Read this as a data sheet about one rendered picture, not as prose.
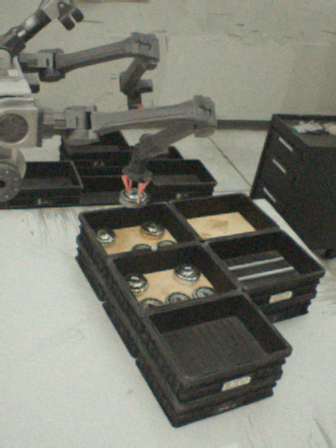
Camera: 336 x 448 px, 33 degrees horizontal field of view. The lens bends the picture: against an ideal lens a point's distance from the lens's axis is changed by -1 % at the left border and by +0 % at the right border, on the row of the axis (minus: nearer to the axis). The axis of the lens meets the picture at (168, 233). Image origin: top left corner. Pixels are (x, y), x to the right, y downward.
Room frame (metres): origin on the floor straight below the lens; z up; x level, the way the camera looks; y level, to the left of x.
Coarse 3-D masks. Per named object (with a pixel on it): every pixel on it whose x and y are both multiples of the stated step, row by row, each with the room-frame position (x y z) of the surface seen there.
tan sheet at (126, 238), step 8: (120, 232) 1.94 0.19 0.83; (128, 232) 1.95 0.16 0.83; (136, 232) 1.97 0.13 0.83; (168, 232) 2.01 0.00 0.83; (120, 240) 1.89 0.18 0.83; (128, 240) 1.90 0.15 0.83; (136, 240) 1.91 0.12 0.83; (144, 240) 1.92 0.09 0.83; (152, 240) 1.93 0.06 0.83; (112, 248) 1.82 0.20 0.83; (120, 248) 1.83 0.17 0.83; (128, 248) 1.84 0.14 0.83
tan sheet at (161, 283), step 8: (160, 272) 1.73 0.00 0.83; (168, 272) 1.74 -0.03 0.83; (152, 280) 1.68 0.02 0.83; (160, 280) 1.69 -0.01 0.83; (168, 280) 1.70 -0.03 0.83; (200, 280) 1.74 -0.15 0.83; (152, 288) 1.63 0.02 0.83; (160, 288) 1.64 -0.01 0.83; (168, 288) 1.65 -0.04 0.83; (176, 288) 1.66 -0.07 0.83; (184, 288) 1.67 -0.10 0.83; (192, 288) 1.68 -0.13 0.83; (144, 296) 1.58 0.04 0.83; (152, 296) 1.59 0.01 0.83; (160, 296) 1.60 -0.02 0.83
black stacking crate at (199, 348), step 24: (168, 312) 1.42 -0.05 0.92; (192, 312) 1.47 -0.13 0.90; (216, 312) 1.53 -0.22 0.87; (240, 312) 1.57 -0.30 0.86; (144, 336) 1.36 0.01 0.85; (168, 336) 1.40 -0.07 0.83; (192, 336) 1.43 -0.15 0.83; (216, 336) 1.45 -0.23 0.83; (240, 336) 1.48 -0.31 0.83; (264, 336) 1.45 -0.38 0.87; (192, 360) 1.32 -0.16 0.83; (216, 360) 1.34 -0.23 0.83; (240, 360) 1.36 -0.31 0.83; (168, 384) 1.20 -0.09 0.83; (216, 384) 1.20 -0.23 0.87
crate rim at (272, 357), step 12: (204, 300) 1.50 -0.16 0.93; (216, 300) 1.52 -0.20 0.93; (156, 312) 1.39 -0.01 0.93; (144, 324) 1.35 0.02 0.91; (156, 336) 1.29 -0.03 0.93; (168, 348) 1.25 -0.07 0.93; (288, 348) 1.35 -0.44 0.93; (168, 360) 1.22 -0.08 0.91; (252, 360) 1.27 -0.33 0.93; (264, 360) 1.28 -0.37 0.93; (180, 372) 1.16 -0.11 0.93; (216, 372) 1.19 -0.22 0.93; (228, 372) 1.21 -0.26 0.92; (192, 384) 1.14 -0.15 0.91
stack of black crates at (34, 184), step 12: (36, 168) 2.80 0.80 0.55; (48, 168) 2.83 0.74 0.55; (60, 168) 2.86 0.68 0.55; (72, 168) 2.83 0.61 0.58; (24, 180) 2.75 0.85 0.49; (36, 180) 2.78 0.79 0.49; (48, 180) 2.80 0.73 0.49; (60, 180) 2.83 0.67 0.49; (72, 180) 2.81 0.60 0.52; (24, 192) 2.50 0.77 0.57; (36, 192) 2.53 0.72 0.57; (48, 192) 2.56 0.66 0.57; (60, 192) 2.59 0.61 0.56; (72, 192) 2.62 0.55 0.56; (12, 204) 2.48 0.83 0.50; (24, 204) 2.51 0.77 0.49; (36, 204) 2.53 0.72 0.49; (48, 204) 2.56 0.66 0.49; (60, 204) 2.59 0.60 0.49; (72, 204) 2.61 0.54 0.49
